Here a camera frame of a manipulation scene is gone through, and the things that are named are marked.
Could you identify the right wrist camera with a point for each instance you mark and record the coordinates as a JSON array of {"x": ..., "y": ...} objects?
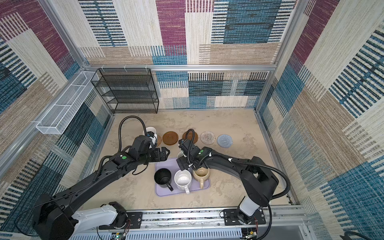
[{"x": 184, "y": 145}]

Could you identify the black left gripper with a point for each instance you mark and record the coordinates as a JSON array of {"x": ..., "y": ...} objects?
[{"x": 158, "y": 157}]

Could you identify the lavender plastic tray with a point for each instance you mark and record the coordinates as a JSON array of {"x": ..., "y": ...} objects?
[{"x": 171, "y": 164}]

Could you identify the white multicolour woven coaster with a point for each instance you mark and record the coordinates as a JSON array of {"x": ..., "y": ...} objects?
[{"x": 208, "y": 137}]

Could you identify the blue grey woven coaster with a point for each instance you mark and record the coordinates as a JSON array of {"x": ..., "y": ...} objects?
[{"x": 225, "y": 141}]

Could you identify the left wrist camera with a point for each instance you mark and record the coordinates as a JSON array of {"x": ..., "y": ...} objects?
[{"x": 151, "y": 135}]

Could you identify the white wire mesh basket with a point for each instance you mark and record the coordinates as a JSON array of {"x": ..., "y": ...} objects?
[{"x": 59, "y": 116}]

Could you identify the large brown wooden coaster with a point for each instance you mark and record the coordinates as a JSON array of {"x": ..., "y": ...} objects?
[{"x": 190, "y": 135}]

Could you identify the black wire mesh shelf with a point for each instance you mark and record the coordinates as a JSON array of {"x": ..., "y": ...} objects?
[{"x": 127, "y": 90}]

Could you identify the black mug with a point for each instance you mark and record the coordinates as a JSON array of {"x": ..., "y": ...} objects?
[{"x": 163, "y": 177}]

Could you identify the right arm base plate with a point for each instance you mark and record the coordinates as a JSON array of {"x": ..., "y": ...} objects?
[{"x": 233, "y": 217}]

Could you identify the light blue mug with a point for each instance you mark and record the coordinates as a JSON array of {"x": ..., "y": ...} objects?
[{"x": 149, "y": 129}]

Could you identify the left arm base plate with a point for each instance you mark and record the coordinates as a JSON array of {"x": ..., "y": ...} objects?
[{"x": 125, "y": 221}]

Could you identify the white mug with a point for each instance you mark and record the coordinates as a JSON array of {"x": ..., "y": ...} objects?
[{"x": 183, "y": 180}]

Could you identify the woven rattan coaster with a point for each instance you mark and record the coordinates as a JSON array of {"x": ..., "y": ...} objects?
[{"x": 158, "y": 140}]

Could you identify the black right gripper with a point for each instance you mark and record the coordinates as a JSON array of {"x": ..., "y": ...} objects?
[{"x": 183, "y": 164}]

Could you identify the small brown wooden coaster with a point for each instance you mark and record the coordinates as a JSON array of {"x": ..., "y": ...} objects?
[{"x": 170, "y": 138}]

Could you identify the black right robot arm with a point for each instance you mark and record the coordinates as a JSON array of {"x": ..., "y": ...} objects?
[{"x": 257, "y": 178}]

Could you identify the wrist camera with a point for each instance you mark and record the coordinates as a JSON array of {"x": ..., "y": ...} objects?
[
  {"x": 184, "y": 145},
  {"x": 151, "y": 135}
]

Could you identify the lavender mug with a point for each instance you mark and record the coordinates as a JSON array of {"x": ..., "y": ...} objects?
[{"x": 180, "y": 154}]

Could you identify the beige mug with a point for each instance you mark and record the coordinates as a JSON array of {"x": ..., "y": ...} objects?
[{"x": 201, "y": 175}]

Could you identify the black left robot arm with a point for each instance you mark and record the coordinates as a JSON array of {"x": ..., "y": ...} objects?
[{"x": 53, "y": 216}]

